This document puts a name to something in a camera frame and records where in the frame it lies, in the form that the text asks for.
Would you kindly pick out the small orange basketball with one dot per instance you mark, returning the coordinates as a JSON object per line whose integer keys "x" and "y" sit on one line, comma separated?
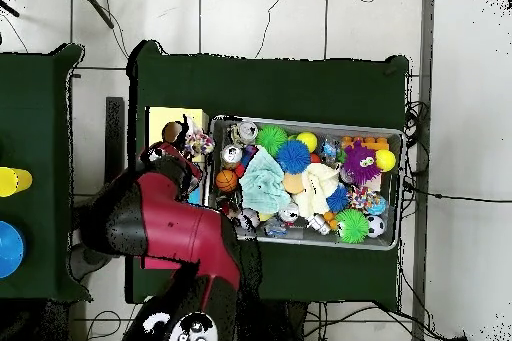
{"x": 226, "y": 181}

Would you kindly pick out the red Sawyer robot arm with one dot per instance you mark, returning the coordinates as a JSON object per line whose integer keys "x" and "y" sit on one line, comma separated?
{"x": 180, "y": 229}

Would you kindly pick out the dark green table cloth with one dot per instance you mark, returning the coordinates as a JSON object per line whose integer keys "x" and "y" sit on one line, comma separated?
{"x": 260, "y": 85}
{"x": 40, "y": 117}

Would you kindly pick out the blue bowl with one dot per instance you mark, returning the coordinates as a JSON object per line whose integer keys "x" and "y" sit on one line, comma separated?
{"x": 10, "y": 249}

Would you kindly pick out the yellow cup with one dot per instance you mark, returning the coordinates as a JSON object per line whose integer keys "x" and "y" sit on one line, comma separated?
{"x": 16, "y": 181}

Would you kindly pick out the mint green cloth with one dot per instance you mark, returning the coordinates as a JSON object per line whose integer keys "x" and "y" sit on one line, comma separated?
{"x": 262, "y": 185}

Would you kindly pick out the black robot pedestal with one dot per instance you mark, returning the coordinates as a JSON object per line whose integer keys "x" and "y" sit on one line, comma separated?
{"x": 280, "y": 321}

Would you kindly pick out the small soccer ball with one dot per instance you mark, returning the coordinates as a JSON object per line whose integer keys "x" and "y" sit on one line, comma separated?
{"x": 376, "y": 226}

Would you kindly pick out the purple spiky monster toy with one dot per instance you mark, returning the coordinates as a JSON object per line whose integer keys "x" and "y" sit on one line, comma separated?
{"x": 360, "y": 163}

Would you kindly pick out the silver drink can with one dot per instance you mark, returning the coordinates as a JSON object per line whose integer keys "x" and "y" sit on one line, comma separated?
{"x": 244, "y": 132}

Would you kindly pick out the black tripod leg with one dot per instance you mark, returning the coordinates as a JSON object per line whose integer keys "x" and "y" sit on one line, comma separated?
{"x": 9, "y": 9}
{"x": 97, "y": 8}

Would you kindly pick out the multicoloured knotted rag toy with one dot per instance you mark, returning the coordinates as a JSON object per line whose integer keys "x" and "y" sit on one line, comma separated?
{"x": 200, "y": 141}

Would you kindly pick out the blue spiky ball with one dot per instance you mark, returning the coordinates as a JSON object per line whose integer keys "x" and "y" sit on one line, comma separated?
{"x": 294, "y": 157}

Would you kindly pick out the green spiky ball with eyes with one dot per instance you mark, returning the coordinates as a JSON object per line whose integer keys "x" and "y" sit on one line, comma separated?
{"x": 352, "y": 226}

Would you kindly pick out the cream cloth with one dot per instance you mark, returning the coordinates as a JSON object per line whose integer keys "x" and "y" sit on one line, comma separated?
{"x": 316, "y": 189}

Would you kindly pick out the wooden box with three holes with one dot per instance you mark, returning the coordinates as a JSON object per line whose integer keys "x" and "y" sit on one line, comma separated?
{"x": 160, "y": 117}

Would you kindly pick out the shallow silver mesh bin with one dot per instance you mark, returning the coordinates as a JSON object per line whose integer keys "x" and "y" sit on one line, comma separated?
{"x": 320, "y": 242}

